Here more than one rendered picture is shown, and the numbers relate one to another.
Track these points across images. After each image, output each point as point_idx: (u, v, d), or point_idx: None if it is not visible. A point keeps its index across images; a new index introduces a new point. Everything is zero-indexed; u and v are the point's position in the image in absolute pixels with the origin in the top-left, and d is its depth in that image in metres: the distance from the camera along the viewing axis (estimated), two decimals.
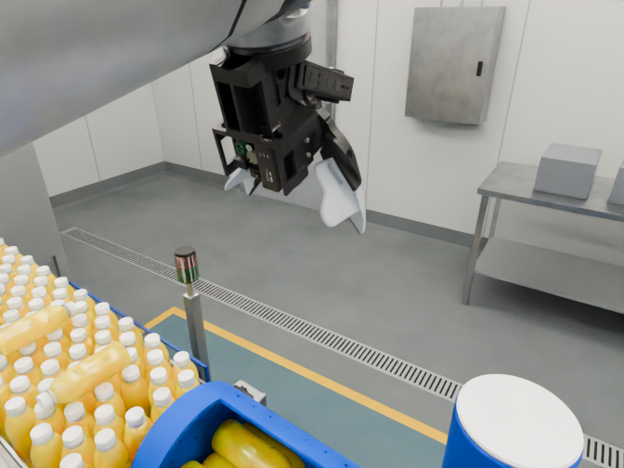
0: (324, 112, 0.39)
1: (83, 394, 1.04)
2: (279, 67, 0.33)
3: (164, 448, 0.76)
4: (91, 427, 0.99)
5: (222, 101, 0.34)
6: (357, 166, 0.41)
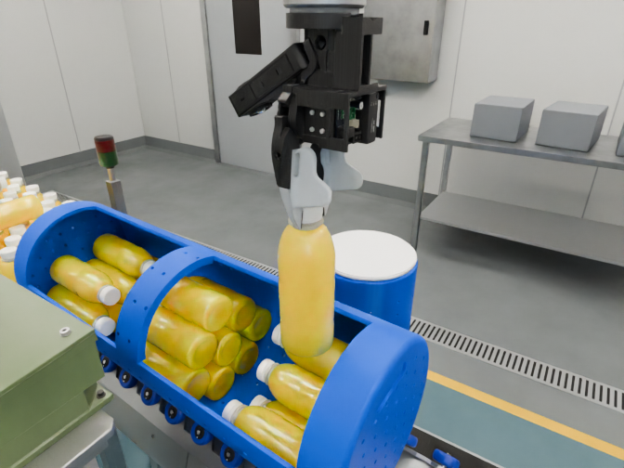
0: None
1: (0, 233, 1.23)
2: None
3: (41, 230, 0.95)
4: None
5: (361, 57, 0.37)
6: None
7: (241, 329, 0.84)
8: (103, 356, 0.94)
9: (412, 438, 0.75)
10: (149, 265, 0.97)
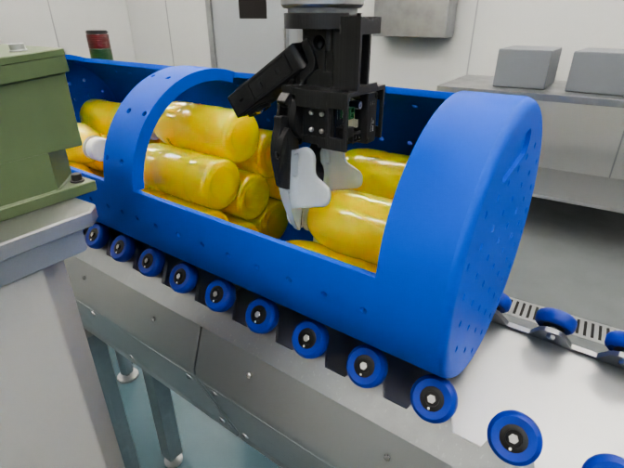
0: None
1: None
2: None
3: None
4: None
5: (360, 56, 0.37)
6: None
7: (270, 173, 0.64)
8: (91, 228, 0.74)
9: (505, 296, 0.55)
10: None
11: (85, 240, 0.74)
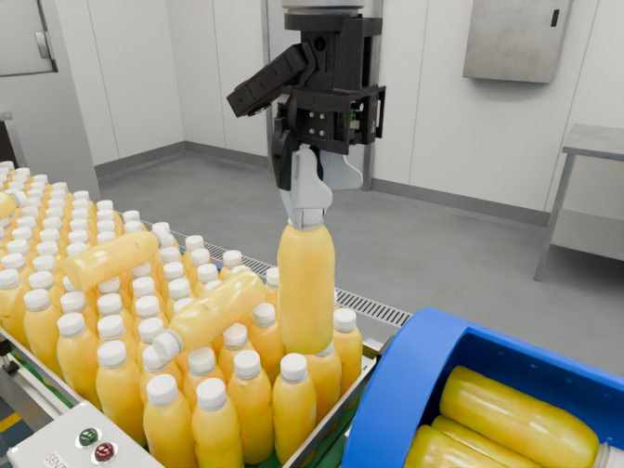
0: None
1: None
2: None
3: (418, 399, 0.45)
4: None
5: (362, 58, 0.37)
6: None
7: None
8: None
9: None
10: None
11: None
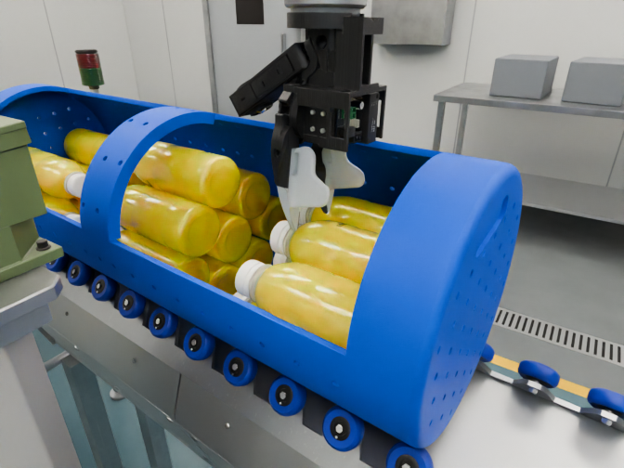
0: None
1: None
2: None
3: None
4: None
5: (362, 56, 0.38)
6: None
7: (252, 214, 0.63)
8: (72, 265, 0.73)
9: (488, 347, 0.54)
10: None
11: (67, 277, 0.73)
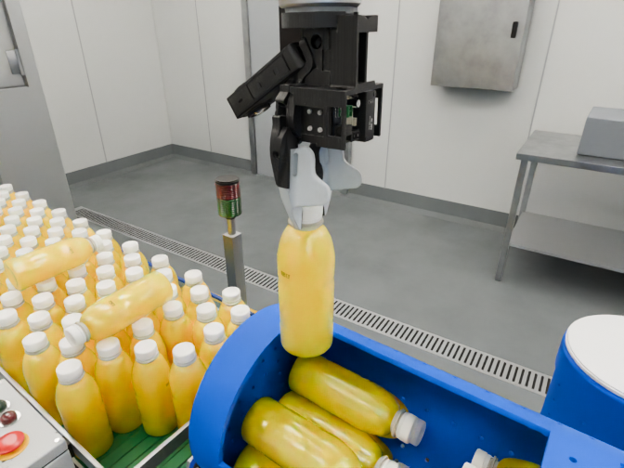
0: None
1: None
2: None
3: (240, 373, 0.58)
4: (128, 369, 0.81)
5: (357, 54, 0.38)
6: None
7: None
8: None
9: None
10: (411, 424, 0.60)
11: None
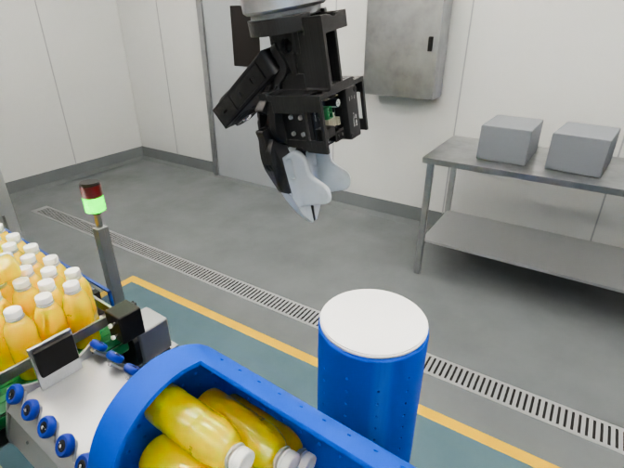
0: None
1: None
2: None
3: (131, 416, 0.64)
4: None
5: (328, 55, 0.36)
6: None
7: None
8: (76, 467, 0.83)
9: None
10: (289, 461, 0.66)
11: None
